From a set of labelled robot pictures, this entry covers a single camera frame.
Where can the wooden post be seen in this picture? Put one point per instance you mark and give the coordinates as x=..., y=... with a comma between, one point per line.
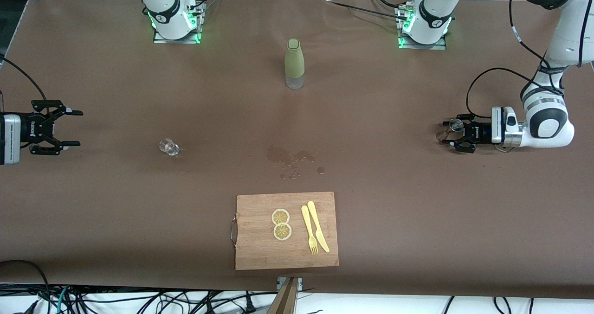
x=284, y=300

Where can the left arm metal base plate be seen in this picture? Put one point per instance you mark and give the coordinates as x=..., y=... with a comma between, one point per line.
x=422, y=46

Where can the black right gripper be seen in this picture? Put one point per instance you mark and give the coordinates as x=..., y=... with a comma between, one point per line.
x=33, y=127

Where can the yellow plastic knife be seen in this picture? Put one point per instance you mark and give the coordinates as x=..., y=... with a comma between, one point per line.
x=317, y=228

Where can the small clear glass cup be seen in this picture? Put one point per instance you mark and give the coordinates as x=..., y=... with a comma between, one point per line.
x=169, y=147

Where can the brown table cover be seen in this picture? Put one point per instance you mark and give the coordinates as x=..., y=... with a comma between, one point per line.
x=417, y=212

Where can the green sleeved glass bottle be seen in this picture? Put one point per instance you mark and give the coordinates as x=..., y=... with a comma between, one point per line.
x=294, y=63

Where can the yellow plastic fork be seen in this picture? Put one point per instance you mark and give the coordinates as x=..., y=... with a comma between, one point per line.
x=308, y=230

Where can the wooden cutting board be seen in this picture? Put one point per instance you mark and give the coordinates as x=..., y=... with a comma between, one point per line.
x=287, y=253

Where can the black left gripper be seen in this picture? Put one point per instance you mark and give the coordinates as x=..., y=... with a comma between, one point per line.
x=481, y=131

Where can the steel jigger measuring cup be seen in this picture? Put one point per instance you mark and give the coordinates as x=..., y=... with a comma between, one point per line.
x=452, y=128

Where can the lemon slice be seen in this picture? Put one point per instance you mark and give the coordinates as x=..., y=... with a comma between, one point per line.
x=282, y=231
x=280, y=216

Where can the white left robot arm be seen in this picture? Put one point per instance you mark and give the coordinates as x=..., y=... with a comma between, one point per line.
x=547, y=124

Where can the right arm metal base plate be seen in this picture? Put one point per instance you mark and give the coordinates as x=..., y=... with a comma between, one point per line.
x=178, y=39

